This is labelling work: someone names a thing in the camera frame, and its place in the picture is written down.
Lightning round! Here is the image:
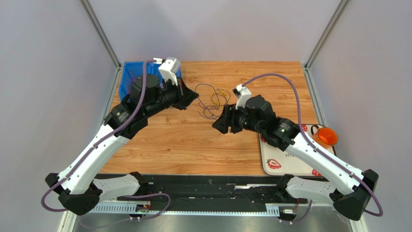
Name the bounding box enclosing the right blue plastic bin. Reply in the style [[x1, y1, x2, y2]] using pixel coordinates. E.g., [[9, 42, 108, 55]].
[[147, 62, 182, 82]]

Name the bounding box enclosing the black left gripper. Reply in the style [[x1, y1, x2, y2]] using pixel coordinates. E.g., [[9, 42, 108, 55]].
[[145, 75, 199, 118]]

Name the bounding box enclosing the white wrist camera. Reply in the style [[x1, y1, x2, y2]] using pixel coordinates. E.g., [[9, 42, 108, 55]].
[[154, 57, 181, 86], [233, 84, 251, 109]]

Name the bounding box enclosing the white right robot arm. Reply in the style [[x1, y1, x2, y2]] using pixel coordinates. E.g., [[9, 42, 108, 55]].
[[212, 95, 379, 221]]

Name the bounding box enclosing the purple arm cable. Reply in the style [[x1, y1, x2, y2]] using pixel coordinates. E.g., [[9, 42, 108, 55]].
[[242, 73, 383, 224], [40, 59, 171, 221]]

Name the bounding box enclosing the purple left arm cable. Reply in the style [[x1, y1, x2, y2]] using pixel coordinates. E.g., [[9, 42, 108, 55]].
[[40, 59, 171, 221]]

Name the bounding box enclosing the left blue plastic bin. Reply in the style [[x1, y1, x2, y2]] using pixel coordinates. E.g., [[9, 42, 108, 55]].
[[118, 61, 144, 100]]

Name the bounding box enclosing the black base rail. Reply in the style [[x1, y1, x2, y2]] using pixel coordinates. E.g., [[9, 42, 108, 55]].
[[135, 174, 308, 212]]

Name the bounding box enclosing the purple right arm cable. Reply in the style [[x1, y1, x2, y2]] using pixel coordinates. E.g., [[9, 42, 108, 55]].
[[242, 73, 383, 224]]

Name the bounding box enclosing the orange plastic cup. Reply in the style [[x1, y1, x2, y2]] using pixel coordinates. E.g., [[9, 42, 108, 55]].
[[310, 125, 338, 149]]

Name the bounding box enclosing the strawberry print mat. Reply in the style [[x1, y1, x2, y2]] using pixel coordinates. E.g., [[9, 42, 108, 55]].
[[258, 134, 322, 177]]

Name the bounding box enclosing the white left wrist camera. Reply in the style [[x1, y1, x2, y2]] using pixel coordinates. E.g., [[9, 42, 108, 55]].
[[154, 57, 181, 86]]

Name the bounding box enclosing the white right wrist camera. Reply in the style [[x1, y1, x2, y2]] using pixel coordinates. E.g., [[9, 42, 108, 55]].
[[233, 84, 251, 109]]

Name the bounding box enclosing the aluminium frame post left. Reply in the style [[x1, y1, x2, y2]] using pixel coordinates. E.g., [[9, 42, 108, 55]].
[[79, 0, 121, 70]]

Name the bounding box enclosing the blue plastic bin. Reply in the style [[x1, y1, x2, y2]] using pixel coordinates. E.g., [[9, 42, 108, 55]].
[[118, 61, 144, 100], [147, 62, 182, 82]]

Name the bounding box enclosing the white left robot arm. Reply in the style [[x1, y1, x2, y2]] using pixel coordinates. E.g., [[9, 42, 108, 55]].
[[45, 74, 199, 216]]

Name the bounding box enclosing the yellow wire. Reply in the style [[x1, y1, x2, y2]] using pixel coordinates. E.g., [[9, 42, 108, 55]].
[[209, 88, 232, 108]]

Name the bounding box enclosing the aluminium frame post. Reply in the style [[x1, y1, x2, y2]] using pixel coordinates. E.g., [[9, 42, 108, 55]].
[[79, 0, 121, 70], [304, 0, 351, 70]]

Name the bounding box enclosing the aluminium frame post right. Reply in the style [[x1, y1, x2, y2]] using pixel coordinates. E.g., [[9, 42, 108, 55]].
[[304, 0, 351, 70]]

